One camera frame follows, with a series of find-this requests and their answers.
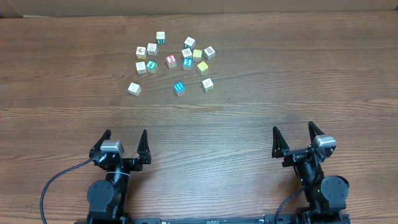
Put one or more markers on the white block red drawing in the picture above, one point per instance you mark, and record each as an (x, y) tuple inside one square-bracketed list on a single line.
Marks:
[(209, 52)]

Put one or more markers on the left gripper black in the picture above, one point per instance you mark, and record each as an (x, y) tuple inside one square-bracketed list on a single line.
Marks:
[(123, 162)]

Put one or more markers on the white letter J block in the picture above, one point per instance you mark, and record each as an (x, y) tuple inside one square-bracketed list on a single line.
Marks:
[(141, 67)]

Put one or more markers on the white block green edge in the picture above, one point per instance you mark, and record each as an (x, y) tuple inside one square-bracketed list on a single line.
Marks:
[(207, 84)]

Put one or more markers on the blue number 5 block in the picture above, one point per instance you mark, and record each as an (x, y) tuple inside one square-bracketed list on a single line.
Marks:
[(187, 63)]

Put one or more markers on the yellow block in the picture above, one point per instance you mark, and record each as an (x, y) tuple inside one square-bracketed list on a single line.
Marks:
[(203, 68), (197, 55)]

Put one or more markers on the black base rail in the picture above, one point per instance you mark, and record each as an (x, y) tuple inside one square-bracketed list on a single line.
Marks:
[(266, 219)]

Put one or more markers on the blue symbol block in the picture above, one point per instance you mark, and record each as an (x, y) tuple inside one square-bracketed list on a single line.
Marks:
[(179, 88)]

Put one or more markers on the yellow block lower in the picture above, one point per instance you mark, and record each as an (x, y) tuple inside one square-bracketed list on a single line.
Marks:
[(203, 68)]

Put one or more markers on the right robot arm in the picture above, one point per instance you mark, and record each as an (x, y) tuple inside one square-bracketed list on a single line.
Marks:
[(326, 195)]

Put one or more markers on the white block top right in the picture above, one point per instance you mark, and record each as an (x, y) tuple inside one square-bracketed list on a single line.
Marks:
[(189, 43)]

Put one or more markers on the acorn picture block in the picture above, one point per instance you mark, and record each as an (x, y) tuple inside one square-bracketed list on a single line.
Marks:
[(141, 52)]

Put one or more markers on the white letter E block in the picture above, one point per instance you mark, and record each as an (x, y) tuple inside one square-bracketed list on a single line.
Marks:
[(152, 49)]

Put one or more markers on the green number 4 block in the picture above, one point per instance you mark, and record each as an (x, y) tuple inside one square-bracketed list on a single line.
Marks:
[(151, 66)]

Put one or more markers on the block with green R side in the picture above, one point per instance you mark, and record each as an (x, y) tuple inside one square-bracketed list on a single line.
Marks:
[(160, 37)]

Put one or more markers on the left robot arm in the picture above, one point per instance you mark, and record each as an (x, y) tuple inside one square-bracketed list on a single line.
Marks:
[(107, 197)]

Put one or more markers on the white letter L block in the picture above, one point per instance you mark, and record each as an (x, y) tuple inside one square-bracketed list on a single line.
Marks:
[(134, 89)]

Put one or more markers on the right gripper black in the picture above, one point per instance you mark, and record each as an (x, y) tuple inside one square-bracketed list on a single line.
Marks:
[(298, 156)]

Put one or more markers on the red number 3 block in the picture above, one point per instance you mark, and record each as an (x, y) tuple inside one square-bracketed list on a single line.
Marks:
[(171, 61)]

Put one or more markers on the white block brown picture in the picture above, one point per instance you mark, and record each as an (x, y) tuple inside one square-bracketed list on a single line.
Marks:
[(187, 53)]

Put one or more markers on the yellow top block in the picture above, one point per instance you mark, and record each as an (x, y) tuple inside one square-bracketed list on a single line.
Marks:
[(197, 55)]

